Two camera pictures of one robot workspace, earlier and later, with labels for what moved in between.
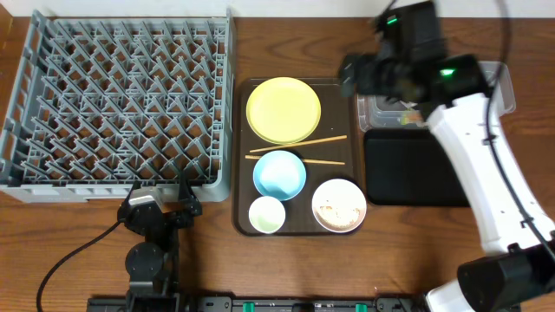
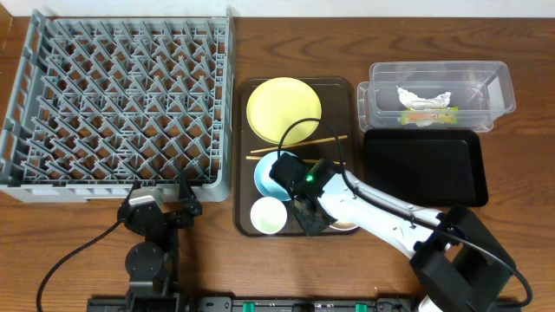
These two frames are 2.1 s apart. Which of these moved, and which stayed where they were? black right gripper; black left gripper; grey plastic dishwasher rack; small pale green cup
Moved: black right gripper
Stayed: small pale green cup; black left gripper; grey plastic dishwasher rack
